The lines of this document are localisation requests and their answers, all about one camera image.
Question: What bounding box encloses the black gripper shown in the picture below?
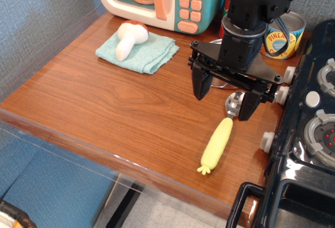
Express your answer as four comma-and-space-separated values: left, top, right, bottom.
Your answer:
189, 18, 283, 121

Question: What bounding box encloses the yellow handled metal spoon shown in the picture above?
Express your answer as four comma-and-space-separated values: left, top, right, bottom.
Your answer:
197, 92, 244, 175

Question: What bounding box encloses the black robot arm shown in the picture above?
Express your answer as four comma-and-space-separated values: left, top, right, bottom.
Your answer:
189, 0, 293, 121

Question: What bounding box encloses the small steel pot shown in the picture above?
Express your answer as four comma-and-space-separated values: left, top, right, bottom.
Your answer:
210, 39, 237, 90

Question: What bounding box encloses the black toy stove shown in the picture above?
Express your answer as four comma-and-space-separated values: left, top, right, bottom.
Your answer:
227, 19, 334, 227

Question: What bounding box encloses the tomato sauce can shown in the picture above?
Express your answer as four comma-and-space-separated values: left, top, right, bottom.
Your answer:
219, 0, 230, 39

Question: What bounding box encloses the teal folded cloth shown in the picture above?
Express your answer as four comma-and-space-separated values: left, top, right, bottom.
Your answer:
95, 32, 180, 75

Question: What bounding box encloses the toy microwave teal and cream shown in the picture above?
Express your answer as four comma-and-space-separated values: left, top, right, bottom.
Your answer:
101, 0, 224, 35

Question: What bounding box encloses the pineapple slices can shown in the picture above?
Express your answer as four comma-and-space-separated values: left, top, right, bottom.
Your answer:
261, 12, 306, 60

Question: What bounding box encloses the plush white mushroom toy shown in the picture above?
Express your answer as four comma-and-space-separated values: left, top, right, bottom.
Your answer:
115, 20, 149, 61

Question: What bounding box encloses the orange and black object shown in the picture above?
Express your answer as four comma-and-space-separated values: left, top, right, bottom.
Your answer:
1, 199, 37, 228

